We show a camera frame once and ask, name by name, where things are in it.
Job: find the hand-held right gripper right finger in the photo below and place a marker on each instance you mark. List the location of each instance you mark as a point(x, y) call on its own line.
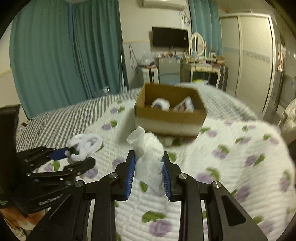
point(165, 182)

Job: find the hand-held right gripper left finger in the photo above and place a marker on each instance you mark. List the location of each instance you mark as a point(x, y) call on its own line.
point(129, 173)

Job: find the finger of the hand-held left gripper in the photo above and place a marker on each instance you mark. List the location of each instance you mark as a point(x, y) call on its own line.
point(59, 154)
point(78, 168)

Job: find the white gauze roll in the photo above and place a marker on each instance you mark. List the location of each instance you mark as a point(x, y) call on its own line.
point(149, 157)

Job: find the cardboard box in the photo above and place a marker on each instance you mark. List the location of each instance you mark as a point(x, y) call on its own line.
point(166, 120)

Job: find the printed soft packet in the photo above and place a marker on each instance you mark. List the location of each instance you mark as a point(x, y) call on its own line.
point(185, 106)

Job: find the grey striped bedsheet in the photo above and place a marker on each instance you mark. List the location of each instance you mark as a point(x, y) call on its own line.
point(64, 113)

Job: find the floral white quilt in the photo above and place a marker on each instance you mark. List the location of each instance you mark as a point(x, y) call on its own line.
point(231, 148)

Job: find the white sock in box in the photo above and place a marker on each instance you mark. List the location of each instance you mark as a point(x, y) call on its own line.
point(160, 103)

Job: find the small white cabinet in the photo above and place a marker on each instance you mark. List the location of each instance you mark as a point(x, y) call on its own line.
point(150, 75)

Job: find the wide teal curtain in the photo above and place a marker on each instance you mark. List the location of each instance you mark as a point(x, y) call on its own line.
point(57, 53)

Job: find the silver mini fridge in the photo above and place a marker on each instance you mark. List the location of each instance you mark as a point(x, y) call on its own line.
point(168, 70)

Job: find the white dressing table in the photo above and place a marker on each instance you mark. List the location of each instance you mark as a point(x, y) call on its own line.
point(204, 68)

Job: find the cream cloth bundle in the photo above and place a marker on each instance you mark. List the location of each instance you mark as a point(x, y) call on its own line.
point(289, 120)

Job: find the white oval vanity mirror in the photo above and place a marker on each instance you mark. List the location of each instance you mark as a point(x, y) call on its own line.
point(197, 44)

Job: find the cream sliding-door wardrobe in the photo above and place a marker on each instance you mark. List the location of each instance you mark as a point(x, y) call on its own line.
point(251, 60)

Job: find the narrow teal curtain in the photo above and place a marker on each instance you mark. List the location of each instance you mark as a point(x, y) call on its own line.
point(204, 25)

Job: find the white air conditioner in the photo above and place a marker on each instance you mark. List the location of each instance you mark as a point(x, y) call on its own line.
point(164, 3)

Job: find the black wall television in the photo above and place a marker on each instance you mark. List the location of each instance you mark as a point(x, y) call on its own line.
point(169, 37)

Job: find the red patterned wall hanging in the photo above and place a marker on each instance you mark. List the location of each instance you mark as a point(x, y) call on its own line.
point(282, 56)

